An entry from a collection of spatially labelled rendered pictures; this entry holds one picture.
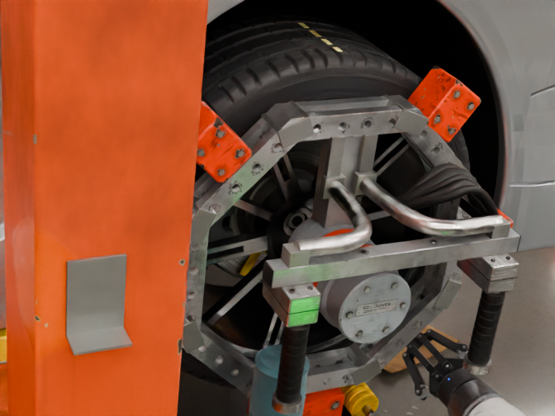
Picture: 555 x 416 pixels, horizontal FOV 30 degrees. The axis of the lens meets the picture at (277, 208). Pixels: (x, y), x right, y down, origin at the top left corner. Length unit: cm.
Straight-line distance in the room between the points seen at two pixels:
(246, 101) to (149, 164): 63
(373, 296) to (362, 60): 38
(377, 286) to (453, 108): 32
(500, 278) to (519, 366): 151
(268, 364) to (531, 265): 210
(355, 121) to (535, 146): 48
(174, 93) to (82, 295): 22
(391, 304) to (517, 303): 180
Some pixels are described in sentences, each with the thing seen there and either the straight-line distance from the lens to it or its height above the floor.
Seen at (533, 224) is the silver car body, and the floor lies 81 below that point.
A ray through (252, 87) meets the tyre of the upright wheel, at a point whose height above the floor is 114.
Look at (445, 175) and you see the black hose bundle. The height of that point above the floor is 104.
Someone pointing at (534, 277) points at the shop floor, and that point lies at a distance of 358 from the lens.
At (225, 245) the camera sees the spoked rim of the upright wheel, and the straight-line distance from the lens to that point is 175.
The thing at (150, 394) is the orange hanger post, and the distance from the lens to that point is 116.
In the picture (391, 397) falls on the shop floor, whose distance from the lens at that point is 287.
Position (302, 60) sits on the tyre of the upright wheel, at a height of 117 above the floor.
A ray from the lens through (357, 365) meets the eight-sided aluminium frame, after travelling 189.
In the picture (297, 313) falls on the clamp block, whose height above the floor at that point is 92.
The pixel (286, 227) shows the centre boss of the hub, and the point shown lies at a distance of 183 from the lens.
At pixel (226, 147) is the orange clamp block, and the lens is 153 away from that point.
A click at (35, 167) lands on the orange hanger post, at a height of 129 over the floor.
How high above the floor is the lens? 172
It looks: 27 degrees down
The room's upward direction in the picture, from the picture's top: 7 degrees clockwise
